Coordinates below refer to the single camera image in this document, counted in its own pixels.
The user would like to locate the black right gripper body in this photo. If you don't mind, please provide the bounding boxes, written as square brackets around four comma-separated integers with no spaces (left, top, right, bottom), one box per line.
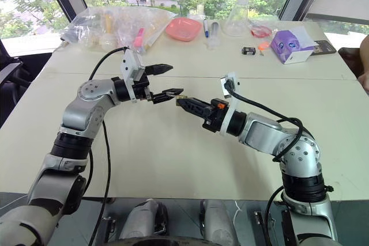
[201,99,231,134]

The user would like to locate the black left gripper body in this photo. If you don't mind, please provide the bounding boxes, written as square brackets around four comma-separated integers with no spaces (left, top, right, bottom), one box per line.
[132,74,154,103]

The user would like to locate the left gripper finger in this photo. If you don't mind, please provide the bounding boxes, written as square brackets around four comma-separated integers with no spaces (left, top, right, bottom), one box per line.
[152,87,185,105]
[144,63,175,77]

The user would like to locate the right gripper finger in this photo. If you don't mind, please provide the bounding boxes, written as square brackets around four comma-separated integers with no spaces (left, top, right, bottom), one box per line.
[176,97,214,111]
[176,103,212,120]

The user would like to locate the brass padlock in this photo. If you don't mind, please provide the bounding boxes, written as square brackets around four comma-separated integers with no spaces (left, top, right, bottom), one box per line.
[168,90,189,105]

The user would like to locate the pink tube in bag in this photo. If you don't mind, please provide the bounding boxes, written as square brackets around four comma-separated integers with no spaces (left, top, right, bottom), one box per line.
[133,27,145,54]

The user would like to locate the pink plastic plate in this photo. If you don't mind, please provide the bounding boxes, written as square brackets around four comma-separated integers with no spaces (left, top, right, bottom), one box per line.
[165,17,203,43]

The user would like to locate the clear plastic syringe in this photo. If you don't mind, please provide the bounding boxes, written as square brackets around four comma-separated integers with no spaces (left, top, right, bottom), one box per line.
[208,21,223,48]

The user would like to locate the clear plastic bags of supplies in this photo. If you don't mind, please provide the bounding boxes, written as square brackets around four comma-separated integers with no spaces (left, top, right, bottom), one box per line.
[59,6,177,56]

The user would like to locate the small orange clip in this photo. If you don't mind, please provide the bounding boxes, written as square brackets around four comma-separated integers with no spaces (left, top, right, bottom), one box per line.
[257,41,270,57]

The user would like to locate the glass conical flask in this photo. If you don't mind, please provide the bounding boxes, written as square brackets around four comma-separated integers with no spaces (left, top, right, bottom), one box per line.
[223,0,252,38]

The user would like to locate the red petri dish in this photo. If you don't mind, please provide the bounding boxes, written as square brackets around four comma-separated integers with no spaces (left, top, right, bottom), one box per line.
[250,24,273,39]

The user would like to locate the silver robot leg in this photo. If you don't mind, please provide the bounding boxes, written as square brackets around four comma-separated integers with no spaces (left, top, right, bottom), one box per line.
[119,198,170,241]
[199,199,240,246]

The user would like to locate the purple tissue box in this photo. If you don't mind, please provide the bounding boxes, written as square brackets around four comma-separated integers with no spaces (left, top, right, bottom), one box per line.
[270,25,319,66]

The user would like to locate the black office chair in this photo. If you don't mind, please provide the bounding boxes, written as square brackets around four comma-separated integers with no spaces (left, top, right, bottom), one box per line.
[0,38,33,129]

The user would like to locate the dark flat book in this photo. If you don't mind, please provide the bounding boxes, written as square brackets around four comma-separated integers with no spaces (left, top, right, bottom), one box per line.
[312,39,338,56]

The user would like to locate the brown chair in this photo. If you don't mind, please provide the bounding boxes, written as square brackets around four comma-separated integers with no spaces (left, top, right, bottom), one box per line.
[337,46,366,80]

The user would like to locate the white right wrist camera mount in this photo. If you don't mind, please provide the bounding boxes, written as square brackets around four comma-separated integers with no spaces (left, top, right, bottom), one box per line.
[219,71,242,138]

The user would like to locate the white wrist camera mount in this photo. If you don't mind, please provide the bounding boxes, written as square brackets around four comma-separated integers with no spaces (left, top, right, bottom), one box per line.
[219,71,242,138]
[120,48,146,105]

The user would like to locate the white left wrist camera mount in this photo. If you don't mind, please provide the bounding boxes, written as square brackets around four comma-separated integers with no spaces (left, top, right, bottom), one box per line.
[120,48,146,105]

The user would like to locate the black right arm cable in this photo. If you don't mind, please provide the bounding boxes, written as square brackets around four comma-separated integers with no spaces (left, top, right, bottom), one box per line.
[224,80,314,246]

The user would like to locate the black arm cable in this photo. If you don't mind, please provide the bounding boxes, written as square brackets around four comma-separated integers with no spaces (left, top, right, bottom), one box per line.
[224,80,314,246]
[83,46,129,246]

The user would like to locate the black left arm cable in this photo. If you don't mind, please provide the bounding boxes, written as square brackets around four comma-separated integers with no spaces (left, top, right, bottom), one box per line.
[83,46,129,246]

